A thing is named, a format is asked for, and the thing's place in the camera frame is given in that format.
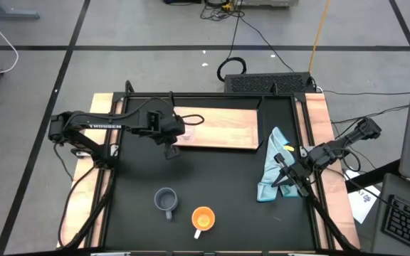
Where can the black computer tower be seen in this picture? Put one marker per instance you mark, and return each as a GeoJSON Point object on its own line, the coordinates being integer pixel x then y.
{"type": "Point", "coordinates": [267, 83]}

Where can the wooden shelf with black frame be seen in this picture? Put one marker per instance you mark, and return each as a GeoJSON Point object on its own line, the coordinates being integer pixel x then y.
{"type": "Point", "coordinates": [223, 128]}

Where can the grey plastic mug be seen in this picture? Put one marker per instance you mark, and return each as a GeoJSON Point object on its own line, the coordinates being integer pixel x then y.
{"type": "Point", "coordinates": [166, 200]}

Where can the grey keyboard desk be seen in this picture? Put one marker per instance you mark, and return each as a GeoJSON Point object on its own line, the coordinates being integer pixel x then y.
{"type": "Point", "coordinates": [386, 241]}

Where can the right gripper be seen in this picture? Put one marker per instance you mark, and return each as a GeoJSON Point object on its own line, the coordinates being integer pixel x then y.
{"type": "Point", "coordinates": [302, 170]}

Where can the black diagonal frame strut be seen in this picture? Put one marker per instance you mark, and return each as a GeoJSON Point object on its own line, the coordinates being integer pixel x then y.
{"type": "Point", "coordinates": [329, 220]}

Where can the yellow tag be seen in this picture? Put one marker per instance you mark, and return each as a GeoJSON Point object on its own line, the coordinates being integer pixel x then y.
{"type": "Point", "coordinates": [289, 148]}

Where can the yellow and white ceramic mug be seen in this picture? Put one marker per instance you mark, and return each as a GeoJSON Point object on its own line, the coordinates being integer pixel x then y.
{"type": "Point", "coordinates": [203, 218]}

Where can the black keyboard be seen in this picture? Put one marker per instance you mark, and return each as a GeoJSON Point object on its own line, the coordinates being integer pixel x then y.
{"type": "Point", "coordinates": [408, 224]}

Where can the white paper sheet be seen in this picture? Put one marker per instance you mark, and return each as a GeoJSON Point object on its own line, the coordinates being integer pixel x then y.
{"type": "Point", "coordinates": [363, 201]}

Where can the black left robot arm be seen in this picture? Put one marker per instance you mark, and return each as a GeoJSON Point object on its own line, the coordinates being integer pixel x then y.
{"type": "Point", "coordinates": [98, 126]}

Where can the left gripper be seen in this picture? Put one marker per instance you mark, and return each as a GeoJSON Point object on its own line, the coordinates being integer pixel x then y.
{"type": "Point", "coordinates": [171, 128]}

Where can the light blue cloth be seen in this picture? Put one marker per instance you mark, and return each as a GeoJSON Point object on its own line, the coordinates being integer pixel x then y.
{"type": "Point", "coordinates": [274, 167]}

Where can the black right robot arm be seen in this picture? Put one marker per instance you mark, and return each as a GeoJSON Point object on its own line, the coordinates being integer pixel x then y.
{"type": "Point", "coordinates": [347, 142]}

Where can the wooden table side board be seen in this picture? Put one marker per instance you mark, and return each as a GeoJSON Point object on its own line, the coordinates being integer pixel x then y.
{"type": "Point", "coordinates": [320, 117]}
{"type": "Point", "coordinates": [84, 192]}

